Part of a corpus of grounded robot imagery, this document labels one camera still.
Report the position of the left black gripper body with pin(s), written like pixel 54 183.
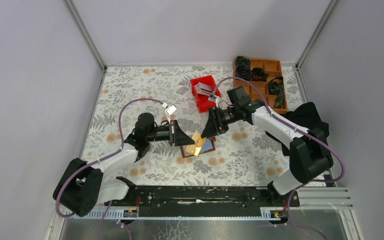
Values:
pixel 165 133

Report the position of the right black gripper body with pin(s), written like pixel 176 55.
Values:
pixel 225 117

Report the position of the brown leather card holder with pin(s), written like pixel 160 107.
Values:
pixel 207 146

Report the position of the red plastic bin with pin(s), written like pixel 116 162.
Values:
pixel 202 101

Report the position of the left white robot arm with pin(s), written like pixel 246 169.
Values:
pixel 84 185

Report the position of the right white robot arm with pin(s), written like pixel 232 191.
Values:
pixel 306 148

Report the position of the floral table mat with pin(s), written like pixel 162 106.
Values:
pixel 244 156

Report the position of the rolled black belt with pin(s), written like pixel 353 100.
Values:
pixel 259 75

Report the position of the orange compartment tray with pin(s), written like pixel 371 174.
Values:
pixel 273 90

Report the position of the rolled camouflage belt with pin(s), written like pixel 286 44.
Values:
pixel 242 68

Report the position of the black cloth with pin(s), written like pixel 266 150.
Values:
pixel 306 115

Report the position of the perforated metal strip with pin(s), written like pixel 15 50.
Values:
pixel 190 213

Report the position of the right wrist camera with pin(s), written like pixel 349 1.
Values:
pixel 214 99

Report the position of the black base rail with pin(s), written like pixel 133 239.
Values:
pixel 149 196

